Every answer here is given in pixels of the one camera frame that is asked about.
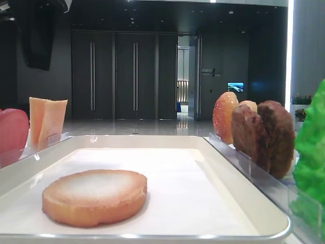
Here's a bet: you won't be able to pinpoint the front orange cheese slice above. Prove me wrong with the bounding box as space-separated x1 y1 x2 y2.
39 100 68 143

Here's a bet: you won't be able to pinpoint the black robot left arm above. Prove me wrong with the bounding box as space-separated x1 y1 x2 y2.
1 1 72 71

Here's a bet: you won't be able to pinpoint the tan bun slice behind patties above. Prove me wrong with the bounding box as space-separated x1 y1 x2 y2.
239 100 257 112

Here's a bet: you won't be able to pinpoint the front red tomato slice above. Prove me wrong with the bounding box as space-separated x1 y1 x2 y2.
1 108 29 153

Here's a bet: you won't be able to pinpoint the brown meat patty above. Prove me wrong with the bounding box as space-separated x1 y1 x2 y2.
231 104 270 172
257 100 295 179

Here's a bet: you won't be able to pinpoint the white rectangular tray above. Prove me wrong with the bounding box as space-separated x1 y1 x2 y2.
1 135 291 243

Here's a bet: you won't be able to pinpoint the clear acrylic tomato pusher rack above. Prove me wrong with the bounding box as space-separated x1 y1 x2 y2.
0 148 25 168

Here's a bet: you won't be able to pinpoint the clear acrylic right rack rail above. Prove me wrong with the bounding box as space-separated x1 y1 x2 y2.
208 133 324 243

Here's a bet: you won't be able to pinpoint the rear orange cheese slice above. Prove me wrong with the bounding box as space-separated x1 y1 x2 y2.
29 97 49 145

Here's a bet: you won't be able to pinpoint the potted plants by window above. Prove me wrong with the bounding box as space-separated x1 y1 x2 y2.
290 94 312 122

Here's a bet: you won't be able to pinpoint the wall mounted small screen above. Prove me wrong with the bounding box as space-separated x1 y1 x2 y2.
227 82 244 93

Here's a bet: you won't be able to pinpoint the rear brown meat patty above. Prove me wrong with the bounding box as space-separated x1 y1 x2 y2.
231 104 270 172

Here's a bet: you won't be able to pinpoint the orange cheese slice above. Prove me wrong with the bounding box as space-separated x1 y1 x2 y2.
29 97 49 145
39 100 68 143

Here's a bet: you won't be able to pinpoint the orange bun top slice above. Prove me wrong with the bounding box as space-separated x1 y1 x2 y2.
213 91 239 144

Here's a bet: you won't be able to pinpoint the round bread slice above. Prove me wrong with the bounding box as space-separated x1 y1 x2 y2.
42 169 147 228

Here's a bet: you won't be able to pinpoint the clear acrylic cheese pusher rack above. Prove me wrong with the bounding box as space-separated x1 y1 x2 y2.
23 132 70 155

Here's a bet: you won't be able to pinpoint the green lettuce leaf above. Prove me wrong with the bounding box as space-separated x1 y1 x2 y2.
292 80 324 228

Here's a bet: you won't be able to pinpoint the front brown meat patty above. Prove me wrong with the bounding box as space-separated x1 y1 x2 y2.
257 100 295 179

